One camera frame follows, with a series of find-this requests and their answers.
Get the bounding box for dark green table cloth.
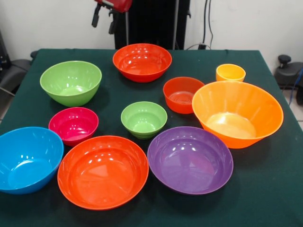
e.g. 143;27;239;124
0;48;303;227

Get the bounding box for small green bowl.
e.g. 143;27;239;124
120;101;168;140

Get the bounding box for pink bowl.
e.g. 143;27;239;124
48;106;99;148

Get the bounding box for yellow cup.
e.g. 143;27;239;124
215;63;247;82

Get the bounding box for large red bowl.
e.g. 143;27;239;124
57;135;150;211
112;43;173;83

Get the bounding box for black device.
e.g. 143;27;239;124
0;29;11;70

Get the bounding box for small red bowl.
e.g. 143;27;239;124
162;76;205;114

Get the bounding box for large green bowl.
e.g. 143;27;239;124
39;60;103;107

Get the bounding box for blue cable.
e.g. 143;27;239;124
288;68;303;105

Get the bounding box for purple bowl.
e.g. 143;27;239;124
147;126;234;195

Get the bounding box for large orange bowl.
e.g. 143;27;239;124
192;80;284;149

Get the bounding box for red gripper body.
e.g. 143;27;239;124
94;0;133;13

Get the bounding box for blue bowl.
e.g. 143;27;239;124
0;126;64;195

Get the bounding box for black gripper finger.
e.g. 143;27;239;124
108;11;119;35
91;5;102;28

